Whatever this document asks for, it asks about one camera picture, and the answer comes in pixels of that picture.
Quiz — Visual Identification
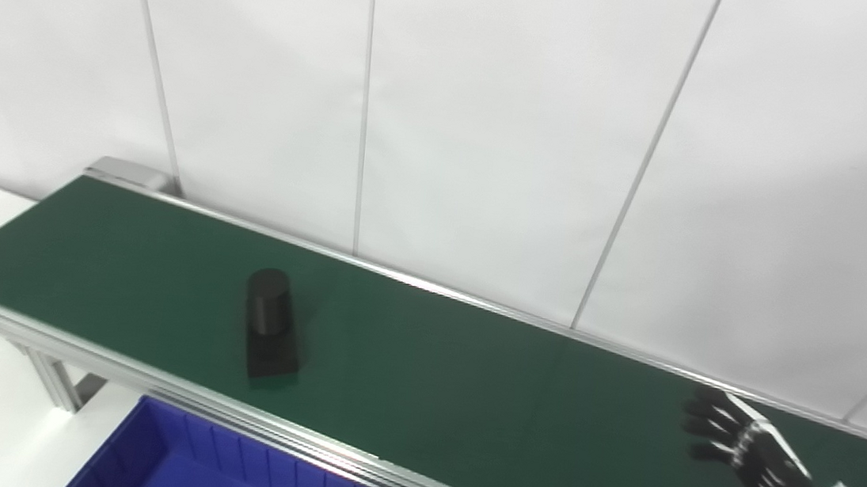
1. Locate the blue plastic bin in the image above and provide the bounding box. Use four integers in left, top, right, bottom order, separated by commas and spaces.
63, 390, 480, 487

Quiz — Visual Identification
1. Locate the black cylinder block part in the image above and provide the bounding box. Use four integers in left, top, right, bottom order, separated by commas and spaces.
238, 265, 310, 384

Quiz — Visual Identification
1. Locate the aluminium conveyor leg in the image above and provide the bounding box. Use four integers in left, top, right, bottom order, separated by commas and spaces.
8, 342, 112, 417

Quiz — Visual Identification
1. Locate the green conveyor belt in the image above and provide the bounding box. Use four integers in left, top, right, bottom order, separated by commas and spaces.
0, 169, 867, 487
0, 146, 867, 487

